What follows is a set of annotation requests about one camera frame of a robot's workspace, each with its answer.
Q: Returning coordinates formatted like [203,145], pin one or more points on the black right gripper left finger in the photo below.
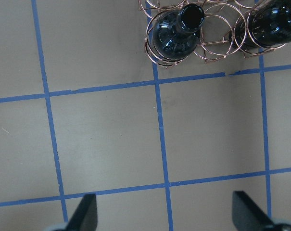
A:
[85,217]

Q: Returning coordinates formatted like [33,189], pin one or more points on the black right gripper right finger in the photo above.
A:
[248,216]

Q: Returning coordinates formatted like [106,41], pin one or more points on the dark bottle in rack right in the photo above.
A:
[176,33]

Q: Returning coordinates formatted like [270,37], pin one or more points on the dark bottle in rack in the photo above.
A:
[176,33]
[269,25]

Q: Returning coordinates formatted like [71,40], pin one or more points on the dark bottle in rack left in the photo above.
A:
[269,25]

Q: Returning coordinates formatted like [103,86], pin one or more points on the copper wire wine rack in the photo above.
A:
[221,17]

